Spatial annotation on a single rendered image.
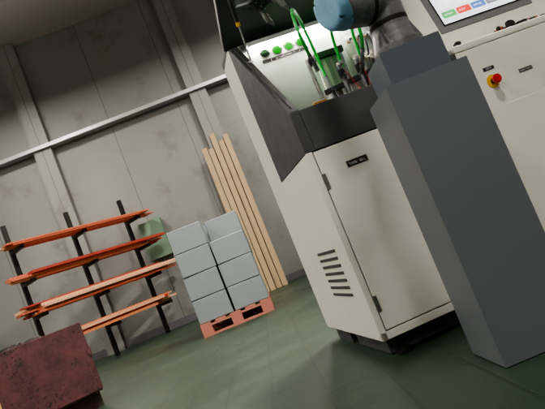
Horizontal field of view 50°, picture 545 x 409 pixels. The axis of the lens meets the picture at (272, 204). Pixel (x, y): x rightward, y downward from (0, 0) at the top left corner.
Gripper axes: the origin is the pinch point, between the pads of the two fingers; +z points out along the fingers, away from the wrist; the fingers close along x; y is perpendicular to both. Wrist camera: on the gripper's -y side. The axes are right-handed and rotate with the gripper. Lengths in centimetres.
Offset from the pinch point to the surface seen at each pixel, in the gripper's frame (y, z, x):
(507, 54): 12, 70, 55
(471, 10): -29, 68, 55
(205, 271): -190, 201, -274
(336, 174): 51, 40, -15
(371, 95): 27.8, 37.1, 9.6
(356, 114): 33.7, 36.0, 1.8
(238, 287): -177, 232, -258
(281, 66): -30.8, 28.6, -22.7
